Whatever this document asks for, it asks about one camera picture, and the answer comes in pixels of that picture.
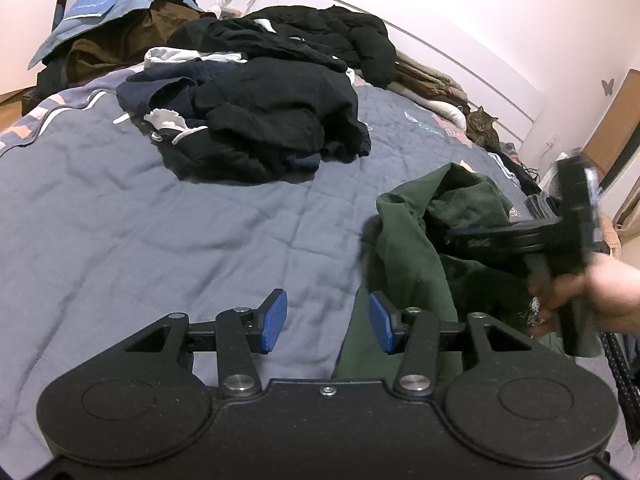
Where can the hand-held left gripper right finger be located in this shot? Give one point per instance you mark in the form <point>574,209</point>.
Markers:
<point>382,322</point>

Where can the brown fur blanket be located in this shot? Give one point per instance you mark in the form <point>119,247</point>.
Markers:
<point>430,80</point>

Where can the brown garment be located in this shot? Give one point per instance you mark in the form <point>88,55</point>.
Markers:
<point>115,45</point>

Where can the light blue cloth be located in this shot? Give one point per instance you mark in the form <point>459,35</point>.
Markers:
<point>110,5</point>

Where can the black puffer jacket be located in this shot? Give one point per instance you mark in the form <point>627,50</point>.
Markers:
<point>345,30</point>

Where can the butterfly wall decal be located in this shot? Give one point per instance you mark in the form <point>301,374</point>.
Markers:
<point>607,86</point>

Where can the white pillow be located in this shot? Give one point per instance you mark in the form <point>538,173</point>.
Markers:
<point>450,112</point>

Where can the grey folded clothes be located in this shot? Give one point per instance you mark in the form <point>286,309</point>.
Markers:
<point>542,206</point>

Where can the pile of black clothes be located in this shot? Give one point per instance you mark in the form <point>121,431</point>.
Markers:
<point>260,110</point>

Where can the white headboard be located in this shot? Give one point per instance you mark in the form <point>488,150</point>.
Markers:
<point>450,50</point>

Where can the person's right hand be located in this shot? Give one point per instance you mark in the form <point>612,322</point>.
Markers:
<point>615,295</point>

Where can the dark green t-shirt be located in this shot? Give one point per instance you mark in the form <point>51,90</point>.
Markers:
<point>415,270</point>

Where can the tabby cat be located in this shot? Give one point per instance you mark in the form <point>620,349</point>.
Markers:
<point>482,127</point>

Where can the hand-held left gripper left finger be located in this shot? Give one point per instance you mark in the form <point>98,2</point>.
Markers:
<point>272,321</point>

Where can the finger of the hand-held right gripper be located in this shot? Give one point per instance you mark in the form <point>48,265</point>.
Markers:
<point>500,250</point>
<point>485,232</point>

